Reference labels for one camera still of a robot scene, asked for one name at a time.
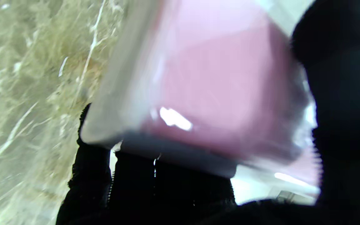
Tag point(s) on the clear square bottle pink seasoning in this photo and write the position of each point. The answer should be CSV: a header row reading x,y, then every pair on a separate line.
x,y
217,78

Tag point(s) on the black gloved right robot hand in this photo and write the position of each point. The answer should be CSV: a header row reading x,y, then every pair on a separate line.
x,y
167,200

